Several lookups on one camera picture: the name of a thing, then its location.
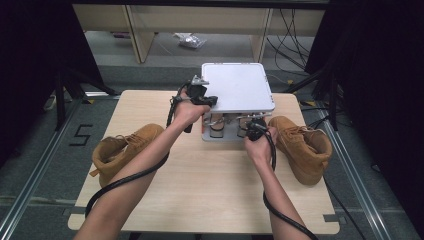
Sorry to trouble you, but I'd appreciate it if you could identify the white floor cable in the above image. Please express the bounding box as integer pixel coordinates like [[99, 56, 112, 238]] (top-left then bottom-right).
[[43, 94, 59, 112]]

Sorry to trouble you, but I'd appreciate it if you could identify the right hand-held gripper cable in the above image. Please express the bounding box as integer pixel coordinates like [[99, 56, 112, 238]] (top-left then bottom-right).
[[262, 123, 319, 240]]

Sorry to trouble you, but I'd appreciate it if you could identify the clear plastic bag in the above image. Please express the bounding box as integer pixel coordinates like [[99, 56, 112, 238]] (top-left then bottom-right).
[[173, 32, 208, 50]]

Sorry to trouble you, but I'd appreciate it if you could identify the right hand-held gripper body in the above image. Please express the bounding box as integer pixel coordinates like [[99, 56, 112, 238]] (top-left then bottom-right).
[[237, 113, 273, 142]]

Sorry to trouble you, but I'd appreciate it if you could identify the person's left hand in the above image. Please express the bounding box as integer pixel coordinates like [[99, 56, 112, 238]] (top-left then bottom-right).
[[173, 94, 211, 129]]

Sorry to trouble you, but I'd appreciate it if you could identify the bundle of black cables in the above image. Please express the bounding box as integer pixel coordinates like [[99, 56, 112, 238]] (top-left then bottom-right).
[[266, 8, 313, 73]]

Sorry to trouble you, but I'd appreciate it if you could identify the tan suede boot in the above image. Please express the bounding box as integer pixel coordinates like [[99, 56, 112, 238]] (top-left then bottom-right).
[[89, 123, 166, 189], [267, 115, 334, 186]]

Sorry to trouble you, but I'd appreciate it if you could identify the hand-held gripper cable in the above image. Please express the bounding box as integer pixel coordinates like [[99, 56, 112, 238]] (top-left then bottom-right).
[[84, 83, 188, 218], [262, 123, 319, 240]]

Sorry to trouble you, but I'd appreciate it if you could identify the left hand-held gripper cable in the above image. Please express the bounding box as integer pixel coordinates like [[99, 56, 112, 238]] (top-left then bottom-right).
[[84, 83, 188, 218]]

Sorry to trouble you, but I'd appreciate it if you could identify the black metal stand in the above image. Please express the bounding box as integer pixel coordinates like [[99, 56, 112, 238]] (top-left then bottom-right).
[[54, 66, 121, 131], [283, 66, 339, 132]]

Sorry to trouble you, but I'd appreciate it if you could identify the black floor cable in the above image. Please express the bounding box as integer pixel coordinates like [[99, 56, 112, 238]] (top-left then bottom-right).
[[324, 181, 368, 240]]

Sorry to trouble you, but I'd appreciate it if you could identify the black sandal with glitter strap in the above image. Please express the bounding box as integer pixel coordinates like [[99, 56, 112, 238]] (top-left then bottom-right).
[[203, 113, 228, 139], [233, 113, 259, 138]]

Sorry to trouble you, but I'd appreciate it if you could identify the black curtain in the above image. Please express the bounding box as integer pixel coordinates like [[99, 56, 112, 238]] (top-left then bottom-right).
[[0, 0, 104, 168], [304, 0, 424, 231]]

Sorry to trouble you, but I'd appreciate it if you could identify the beige wooden desk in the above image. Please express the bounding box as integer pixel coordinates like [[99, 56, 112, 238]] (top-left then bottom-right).
[[72, 3, 326, 64]]

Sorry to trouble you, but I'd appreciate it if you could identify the person's right hand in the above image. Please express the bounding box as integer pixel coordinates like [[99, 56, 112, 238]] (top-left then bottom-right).
[[243, 126, 279, 165]]

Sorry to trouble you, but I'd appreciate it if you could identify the white two-tier shoe rack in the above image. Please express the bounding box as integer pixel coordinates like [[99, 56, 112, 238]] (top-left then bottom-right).
[[200, 62, 276, 143]]

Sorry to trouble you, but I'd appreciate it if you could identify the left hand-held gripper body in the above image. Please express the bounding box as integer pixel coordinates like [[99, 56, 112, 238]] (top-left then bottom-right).
[[184, 75, 210, 134]]

